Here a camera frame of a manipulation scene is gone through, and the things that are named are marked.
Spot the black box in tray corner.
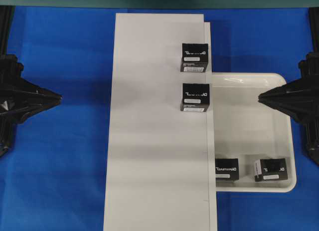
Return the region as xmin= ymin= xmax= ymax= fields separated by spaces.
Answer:
xmin=254 ymin=158 xmax=288 ymax=182

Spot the white base board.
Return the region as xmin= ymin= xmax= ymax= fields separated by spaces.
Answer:
xmin=104 ymin=13 xmax=217 ymax=231

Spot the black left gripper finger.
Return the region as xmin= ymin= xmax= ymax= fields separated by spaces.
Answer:
xmin=32 ymin=100 xmax=61 ymax=114
xmin=35 ymin=87 xmax=62 ymax=100

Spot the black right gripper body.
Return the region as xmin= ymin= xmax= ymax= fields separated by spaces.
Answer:
xmin=285 ymin=52 xmax=319 ymax=164

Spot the black box far on base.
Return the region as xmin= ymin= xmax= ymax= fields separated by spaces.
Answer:
xmin=180 ymin=43 xmax=209 ymax=73

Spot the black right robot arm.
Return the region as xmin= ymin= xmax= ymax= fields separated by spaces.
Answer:
xmin=258 ymin=7 xmax=319 ymax=164

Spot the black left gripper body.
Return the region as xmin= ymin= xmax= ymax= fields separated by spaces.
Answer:
xmin=0 ymin=55 xmax=40 ymax=156

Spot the black box on base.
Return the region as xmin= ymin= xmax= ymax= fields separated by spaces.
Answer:
xmin=180 ymin=43 xmax=209 ymax=73
xmin=180 ymin=83 xmax=210 ymax=112

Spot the blue table cloth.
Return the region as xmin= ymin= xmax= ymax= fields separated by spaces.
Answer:
xmin=0 ymin=6 xmax=313 ymax=231

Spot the black box middle on base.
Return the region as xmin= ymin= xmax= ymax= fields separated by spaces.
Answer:
xmin=180 ymin=83 xmax=210 ymax=112

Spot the black Dynamixel box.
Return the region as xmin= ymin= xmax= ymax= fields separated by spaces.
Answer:
xmin=215 ymin=158 xmax=239 ymax=181

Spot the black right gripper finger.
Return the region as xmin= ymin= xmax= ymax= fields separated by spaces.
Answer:
xmin=258 ymin=99 xmax=289 ymax=115
xmin=258 ymin=86 xmax=288 ymax=99

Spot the white plastic tray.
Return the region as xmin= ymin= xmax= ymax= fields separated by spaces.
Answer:
xmin=210 ymin=72 xmax=297 ymax=193

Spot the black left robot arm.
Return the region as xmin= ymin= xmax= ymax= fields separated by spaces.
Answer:
xmin=0 ymin=5 xmax=62 ymax=156

